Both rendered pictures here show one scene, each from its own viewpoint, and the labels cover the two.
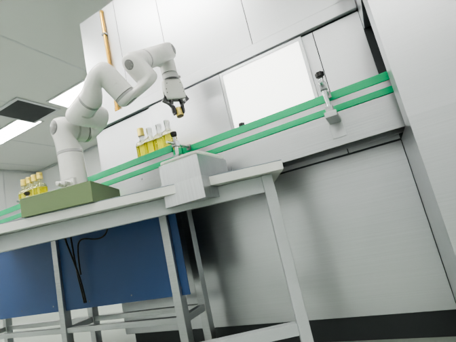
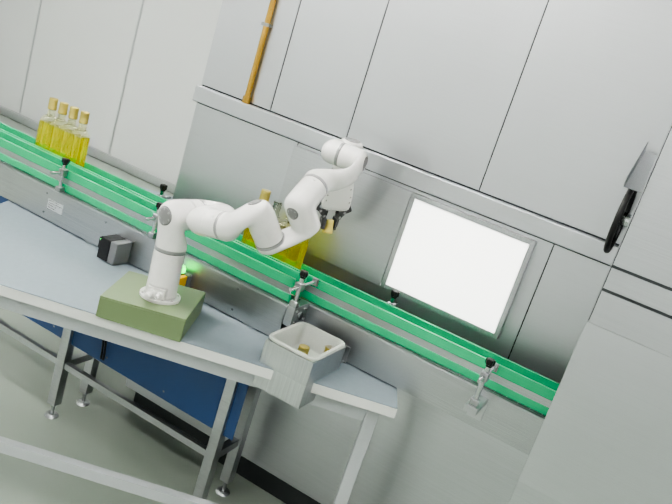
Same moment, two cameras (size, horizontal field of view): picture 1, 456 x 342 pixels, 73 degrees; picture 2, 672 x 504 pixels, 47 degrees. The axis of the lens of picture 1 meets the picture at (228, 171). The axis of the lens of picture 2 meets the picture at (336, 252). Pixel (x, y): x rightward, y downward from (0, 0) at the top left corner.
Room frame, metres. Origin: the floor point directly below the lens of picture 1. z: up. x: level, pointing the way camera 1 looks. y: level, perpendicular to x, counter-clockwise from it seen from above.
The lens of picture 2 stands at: (-1.02, 0.19, 1.74)
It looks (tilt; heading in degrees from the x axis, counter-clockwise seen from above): 16 degrees down; 358
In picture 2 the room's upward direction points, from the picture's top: 18 degrees clockwise
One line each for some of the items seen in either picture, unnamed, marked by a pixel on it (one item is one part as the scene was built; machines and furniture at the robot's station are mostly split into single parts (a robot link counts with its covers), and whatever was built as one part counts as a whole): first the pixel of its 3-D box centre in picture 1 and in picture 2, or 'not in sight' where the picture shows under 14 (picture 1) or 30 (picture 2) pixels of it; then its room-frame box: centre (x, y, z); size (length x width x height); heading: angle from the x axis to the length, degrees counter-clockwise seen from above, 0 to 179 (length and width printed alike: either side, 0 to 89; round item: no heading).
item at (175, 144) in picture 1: (178, 146); (302, 287); (1.31, 0.19, 0.95); 0.17 x 0.03 x 0.12; 155
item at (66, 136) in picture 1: (69, 136); (177, 225); (1.20, 0.60, 1.06); 0.13 x 0.10 x 0.16; 146
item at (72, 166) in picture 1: (70, 172); (163, 274); (1.18, 0.60, 0.90); 0.16 x 0.13 x 0.15; 175
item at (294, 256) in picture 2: (172, 150); (293, 256); (1.47, 0.25, 0.99); 0.06 x 0.06 x 0.21; 65
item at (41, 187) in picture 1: (41, 194); (78, 146); (1.91, 1.18, 1.02); 0.06 x 0.06 x 0.28; 65
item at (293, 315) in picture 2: not in sight; (296, 313); (1.33, 0.18, 0.85); 0.09 x 0.04 x 0.07; 155
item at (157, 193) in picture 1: (137, 218); (202, 264); (1.85, 0.59, 0.73); 1.58 x 1.52 x 0.04; 89
